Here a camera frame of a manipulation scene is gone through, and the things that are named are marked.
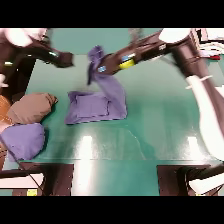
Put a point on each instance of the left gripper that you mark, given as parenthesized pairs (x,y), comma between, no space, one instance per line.
(65,60)

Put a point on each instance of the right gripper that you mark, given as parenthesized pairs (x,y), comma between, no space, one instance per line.
(115,63)

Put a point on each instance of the purple shirt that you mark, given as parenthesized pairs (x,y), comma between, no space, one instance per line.
(93,108)

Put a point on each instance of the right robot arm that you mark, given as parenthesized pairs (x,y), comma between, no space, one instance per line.
(206,110)

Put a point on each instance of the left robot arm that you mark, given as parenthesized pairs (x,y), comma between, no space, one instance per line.
(30,46)

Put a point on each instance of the brown garment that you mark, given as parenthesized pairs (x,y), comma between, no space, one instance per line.
(31,107)

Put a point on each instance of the purple garment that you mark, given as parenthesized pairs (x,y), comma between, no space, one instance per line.
(23,140)

